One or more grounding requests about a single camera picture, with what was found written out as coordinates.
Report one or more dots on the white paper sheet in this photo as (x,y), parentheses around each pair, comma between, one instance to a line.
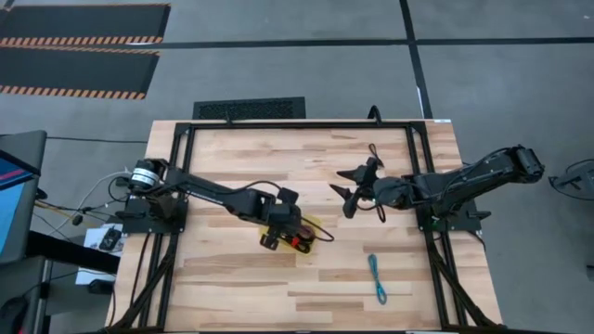
(93,277)
(90,241)

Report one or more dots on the black hazard-striped floor mat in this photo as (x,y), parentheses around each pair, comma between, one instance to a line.
(83,23)
(69,69)

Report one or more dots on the monitor with blue screen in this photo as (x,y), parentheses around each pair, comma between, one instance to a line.
(18,209)

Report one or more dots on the small black clip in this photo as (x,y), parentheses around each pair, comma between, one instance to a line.
(228,119)

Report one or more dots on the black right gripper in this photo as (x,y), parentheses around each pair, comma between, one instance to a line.
(387,192)

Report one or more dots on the yellow translucent plastic bin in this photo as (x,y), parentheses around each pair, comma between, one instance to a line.
(306,250)

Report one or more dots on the black aluminium table frame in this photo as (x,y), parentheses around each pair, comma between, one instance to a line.
(301,125)

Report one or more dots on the black floor vent grille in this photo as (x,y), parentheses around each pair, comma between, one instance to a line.
(248,109)

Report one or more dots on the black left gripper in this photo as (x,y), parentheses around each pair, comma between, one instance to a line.
(283,215)

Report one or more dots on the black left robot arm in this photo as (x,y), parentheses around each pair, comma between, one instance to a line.
(209,190)

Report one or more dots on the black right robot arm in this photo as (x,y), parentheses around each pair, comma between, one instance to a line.
(482,174)

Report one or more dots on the black computer mouse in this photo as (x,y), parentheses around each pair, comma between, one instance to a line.
(13,315)

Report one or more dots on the black handheld controller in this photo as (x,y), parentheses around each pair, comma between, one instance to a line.
(110,239)

